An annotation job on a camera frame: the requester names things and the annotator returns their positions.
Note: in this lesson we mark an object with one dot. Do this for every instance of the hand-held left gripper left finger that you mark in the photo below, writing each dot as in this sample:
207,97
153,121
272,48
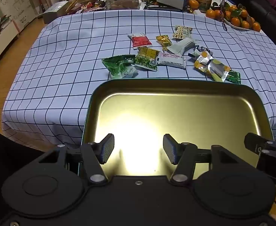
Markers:
107,148

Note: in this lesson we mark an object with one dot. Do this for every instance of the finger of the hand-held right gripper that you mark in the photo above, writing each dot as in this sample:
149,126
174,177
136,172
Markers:
254,143

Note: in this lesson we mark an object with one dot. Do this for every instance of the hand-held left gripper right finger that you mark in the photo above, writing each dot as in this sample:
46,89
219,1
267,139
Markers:
169,149

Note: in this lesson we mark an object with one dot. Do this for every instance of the gold metal tray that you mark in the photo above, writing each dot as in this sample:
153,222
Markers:
175,108

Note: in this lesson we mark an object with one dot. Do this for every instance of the small green candy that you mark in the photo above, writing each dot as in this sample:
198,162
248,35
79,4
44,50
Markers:
233,77

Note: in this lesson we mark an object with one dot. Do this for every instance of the yellow and silver snack packet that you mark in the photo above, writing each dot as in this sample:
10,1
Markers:
219,69
202,62

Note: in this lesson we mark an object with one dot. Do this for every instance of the large green snack packet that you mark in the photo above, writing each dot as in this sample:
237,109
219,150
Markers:
116,66

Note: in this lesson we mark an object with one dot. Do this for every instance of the white printed snack bar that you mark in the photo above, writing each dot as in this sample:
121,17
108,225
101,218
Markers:
171,60

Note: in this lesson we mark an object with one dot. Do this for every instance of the green and yellow snack packet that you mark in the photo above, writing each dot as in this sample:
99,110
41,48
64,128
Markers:
146,58

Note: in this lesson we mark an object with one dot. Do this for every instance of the plain white pillow packet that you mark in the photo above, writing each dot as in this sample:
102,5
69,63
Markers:
182,46

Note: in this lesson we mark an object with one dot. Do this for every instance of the dark blue berry packet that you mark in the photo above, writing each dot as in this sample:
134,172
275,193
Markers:
200,50

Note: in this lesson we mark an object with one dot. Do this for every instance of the gold foil candy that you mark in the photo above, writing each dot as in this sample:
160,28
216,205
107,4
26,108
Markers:
163,41

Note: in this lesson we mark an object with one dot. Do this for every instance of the red and white snack packet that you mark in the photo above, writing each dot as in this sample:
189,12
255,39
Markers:
141,41

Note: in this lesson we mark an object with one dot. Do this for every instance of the brown patterned snack packet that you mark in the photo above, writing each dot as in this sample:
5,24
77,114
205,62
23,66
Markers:
181,32

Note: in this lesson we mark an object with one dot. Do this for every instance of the blue checked tablecloth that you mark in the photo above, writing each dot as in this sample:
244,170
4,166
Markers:
69,63

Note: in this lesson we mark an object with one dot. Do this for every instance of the pale fruit plate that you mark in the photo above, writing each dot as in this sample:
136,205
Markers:
237,28

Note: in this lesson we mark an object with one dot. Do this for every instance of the black sofa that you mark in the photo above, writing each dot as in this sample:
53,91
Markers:
265,16

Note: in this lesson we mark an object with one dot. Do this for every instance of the pile of leafy tangerines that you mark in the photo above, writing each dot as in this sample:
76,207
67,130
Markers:
240,16

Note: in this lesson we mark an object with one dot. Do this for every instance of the tangerine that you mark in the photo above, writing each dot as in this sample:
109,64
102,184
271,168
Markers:
210,14
194,4

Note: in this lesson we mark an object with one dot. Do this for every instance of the heap of red packets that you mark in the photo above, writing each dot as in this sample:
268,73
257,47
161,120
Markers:
86,7

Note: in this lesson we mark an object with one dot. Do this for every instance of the grey green cardboard box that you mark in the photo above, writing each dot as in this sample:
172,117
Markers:
55,10

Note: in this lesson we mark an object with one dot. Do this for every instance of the white cabinet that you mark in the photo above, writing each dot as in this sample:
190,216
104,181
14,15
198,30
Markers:
1,42

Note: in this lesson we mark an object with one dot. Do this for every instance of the glass jar with green label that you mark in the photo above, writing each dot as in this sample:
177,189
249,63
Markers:
204,0

